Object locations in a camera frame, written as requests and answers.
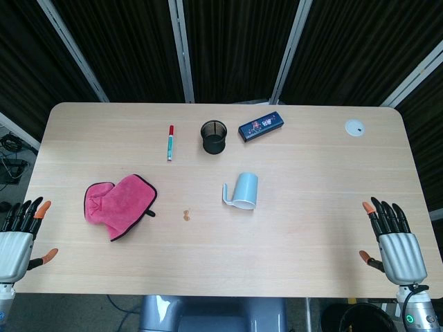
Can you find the black waste bin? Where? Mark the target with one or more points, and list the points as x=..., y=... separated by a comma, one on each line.
x=358, y=318

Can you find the pink cloth with dark trim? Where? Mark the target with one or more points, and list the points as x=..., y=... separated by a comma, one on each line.
x=117, y=205

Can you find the light blue mug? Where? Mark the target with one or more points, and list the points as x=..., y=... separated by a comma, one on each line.
x=244, y=194

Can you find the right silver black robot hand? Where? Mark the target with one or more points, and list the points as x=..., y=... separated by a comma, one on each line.
x=401, y=250

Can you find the red capped whiteboard marker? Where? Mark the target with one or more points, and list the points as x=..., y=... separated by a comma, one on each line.
x=170, y=143

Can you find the white partition frame post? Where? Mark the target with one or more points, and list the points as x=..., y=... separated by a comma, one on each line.
x=181, y=52
x=289, y=52
x=19, y=131
x=412, y=79
x=74, y=52

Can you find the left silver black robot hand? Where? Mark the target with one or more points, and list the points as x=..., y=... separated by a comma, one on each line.
x=14, y=247

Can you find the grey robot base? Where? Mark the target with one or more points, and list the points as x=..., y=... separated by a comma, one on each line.
x=212, y=314

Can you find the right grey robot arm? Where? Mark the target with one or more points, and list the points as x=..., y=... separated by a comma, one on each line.
x=415, y=307

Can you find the black mesh pen cup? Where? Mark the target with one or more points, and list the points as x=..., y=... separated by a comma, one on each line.
x=214, y=136

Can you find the dark blue patterned case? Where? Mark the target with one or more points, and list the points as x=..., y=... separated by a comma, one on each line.
x=262, y=126

